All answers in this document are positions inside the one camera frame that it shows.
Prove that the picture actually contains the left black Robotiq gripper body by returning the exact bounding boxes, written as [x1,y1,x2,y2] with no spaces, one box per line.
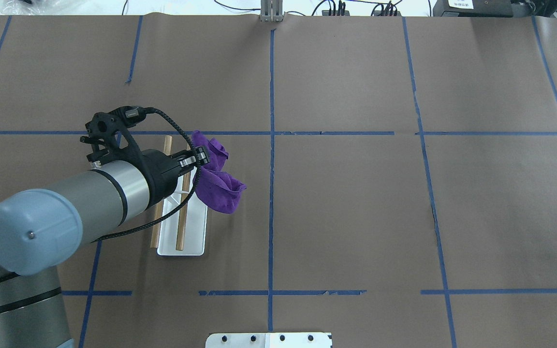
[141,148,194,208]

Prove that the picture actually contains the purple towel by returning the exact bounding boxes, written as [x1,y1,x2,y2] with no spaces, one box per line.
[191,130,247,214]

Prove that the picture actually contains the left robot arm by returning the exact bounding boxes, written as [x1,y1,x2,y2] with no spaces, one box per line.
[0,145,210,348]

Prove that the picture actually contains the white rack base tray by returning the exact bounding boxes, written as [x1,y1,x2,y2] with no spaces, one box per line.
[157,169,208,256]

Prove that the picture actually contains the wooden rack rod upper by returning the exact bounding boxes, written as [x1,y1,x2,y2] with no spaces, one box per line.
[150,136,173,248]

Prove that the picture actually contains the wooden rack rod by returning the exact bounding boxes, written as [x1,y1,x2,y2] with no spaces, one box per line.
[176,172,191,251]
[150,136,173,248]

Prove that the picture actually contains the wooden rack rod lower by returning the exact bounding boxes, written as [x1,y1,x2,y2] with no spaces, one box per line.
[176,172,191,251]

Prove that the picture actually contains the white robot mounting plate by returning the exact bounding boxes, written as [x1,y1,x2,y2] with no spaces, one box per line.
[205,332,333,348]

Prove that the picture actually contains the orange black connector hub left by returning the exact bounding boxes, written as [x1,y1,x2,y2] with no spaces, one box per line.
[316,0,350,17]

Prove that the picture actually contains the black mini pc box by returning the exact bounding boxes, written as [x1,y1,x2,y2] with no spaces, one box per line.
[432,0,513,18]

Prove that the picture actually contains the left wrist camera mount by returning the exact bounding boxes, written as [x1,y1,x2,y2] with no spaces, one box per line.
[80,106,147,168]

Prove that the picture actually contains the aluminium frame post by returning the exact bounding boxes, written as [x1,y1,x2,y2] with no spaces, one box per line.
[260,0,285,23]

